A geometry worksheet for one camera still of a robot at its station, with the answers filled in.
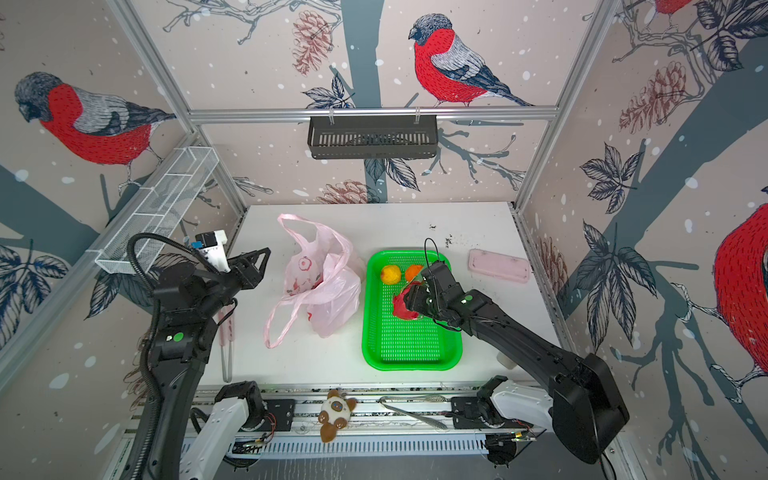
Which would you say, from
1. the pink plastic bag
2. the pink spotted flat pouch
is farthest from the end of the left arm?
the pink spotted flat pouch

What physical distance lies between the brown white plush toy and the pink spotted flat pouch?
0.58 metres

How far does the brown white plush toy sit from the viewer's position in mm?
722

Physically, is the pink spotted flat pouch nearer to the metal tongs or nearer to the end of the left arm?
the metal tongs
